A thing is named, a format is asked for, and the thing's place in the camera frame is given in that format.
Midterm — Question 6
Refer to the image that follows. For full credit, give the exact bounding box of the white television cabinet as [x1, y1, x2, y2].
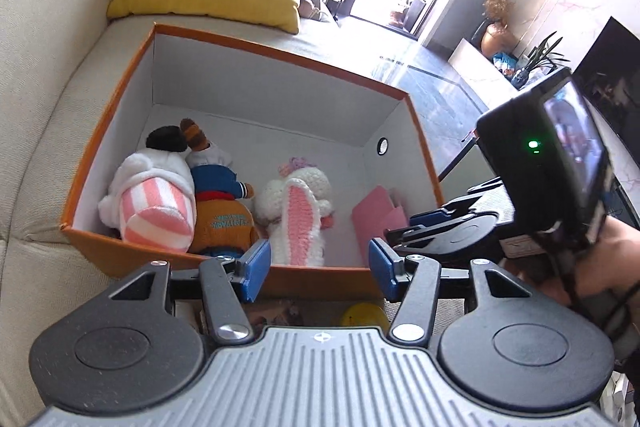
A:
[446, 37, 551, 110]

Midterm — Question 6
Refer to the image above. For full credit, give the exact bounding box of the copper vase with dried flowers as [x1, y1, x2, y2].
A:
[479, 0, 517, 58]

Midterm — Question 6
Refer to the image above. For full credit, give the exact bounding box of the blue white packet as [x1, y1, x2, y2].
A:
[492, 52, 519, 78]

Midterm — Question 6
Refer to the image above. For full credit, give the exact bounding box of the beige fabric sofa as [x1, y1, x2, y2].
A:
[0, 0, 451, 410]

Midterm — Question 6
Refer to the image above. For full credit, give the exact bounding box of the pink flat holder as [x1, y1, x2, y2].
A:
[351, 186, 408, 268]

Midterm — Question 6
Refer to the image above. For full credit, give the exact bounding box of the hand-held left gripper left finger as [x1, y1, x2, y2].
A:
[106, 238, 273, 348]

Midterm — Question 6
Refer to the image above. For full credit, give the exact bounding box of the brown bear plush toy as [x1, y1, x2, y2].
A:
[180, 118, 261, 258]

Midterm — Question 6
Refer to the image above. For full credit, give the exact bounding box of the white pink striped plush toy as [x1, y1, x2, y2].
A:
[97, 125, 197, 253]

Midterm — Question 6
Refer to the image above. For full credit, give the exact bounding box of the black television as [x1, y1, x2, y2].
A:
[571, 17, 640, 150]

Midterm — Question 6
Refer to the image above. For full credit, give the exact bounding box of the white crochet bunny plush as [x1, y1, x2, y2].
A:
[254, 157, 336, 267]

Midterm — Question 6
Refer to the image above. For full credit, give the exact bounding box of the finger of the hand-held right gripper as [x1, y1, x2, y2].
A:
[409, 177, 508, 229]
[384, 213, 502, 259]

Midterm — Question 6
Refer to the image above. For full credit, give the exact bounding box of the grey coffee table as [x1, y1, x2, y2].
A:
[437, 132, 507, 188]

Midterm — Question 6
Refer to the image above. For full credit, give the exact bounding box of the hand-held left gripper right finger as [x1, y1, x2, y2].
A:
[368, 238, 535, 349]

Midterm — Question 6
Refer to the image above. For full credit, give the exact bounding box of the orange cardboard box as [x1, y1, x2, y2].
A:
[60, 23, 445, 300]

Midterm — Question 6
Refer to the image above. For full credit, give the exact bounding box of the yellow ball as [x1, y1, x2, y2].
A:
[340, 303, 391, 330]

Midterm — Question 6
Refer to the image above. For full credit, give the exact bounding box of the person's right hand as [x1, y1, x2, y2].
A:
[515, 218, 640, 314]

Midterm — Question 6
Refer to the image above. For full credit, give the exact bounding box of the green potted plant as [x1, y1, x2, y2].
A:
[519, 32, 572, 80]

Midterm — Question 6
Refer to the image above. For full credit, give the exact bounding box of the brown patterned object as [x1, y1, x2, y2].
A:
[247, 299, 341, 329]

